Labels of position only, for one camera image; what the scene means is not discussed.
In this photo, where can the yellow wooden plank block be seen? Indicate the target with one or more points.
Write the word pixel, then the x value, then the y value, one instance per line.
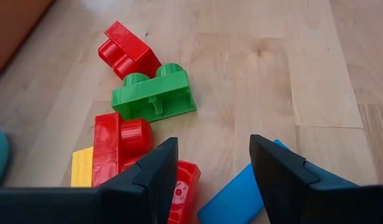
pixel 82 168

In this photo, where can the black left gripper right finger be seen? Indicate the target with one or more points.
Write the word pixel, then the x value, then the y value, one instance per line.
pixel 287 193

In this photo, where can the red plastic stud block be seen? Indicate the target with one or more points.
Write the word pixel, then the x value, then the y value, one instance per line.
pixel 116 146
pixel 129 46
pixel 185 186

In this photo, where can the orange plastic bin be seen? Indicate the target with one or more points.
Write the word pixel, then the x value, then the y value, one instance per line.
pixel 10 31

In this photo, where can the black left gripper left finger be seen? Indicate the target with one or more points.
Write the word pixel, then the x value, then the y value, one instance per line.
pixel 141 193

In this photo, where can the green plastic stud block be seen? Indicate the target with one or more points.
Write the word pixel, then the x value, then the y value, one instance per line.
pixel 154 96

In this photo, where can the blue wooden plank block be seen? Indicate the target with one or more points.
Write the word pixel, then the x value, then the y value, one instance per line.
pixel 231 196

